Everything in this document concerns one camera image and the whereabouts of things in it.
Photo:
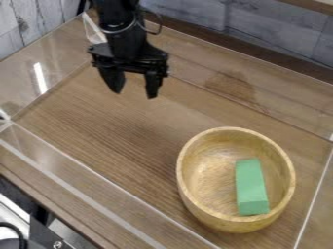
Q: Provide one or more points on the clear acrylic corner bracket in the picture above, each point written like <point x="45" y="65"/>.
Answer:
<point x="93" y="34"/>

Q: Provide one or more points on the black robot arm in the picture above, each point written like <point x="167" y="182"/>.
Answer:
<point x="120" y="15"/>

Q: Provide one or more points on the black metal mount bracket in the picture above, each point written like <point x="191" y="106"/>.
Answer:
<point x="41" y="238"/>

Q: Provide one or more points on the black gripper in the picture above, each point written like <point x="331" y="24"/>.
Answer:
<point x="128" y="53"/>

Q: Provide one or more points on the clear acrylic enclosure wall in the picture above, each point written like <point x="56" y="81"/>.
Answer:
<point x="92" y="153"/>

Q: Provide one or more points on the green rectangular block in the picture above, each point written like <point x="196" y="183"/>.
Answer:
<point x="251" y="197"/>

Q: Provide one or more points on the wooden bowl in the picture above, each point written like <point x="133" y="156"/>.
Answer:
<point x="204" y="174"/>

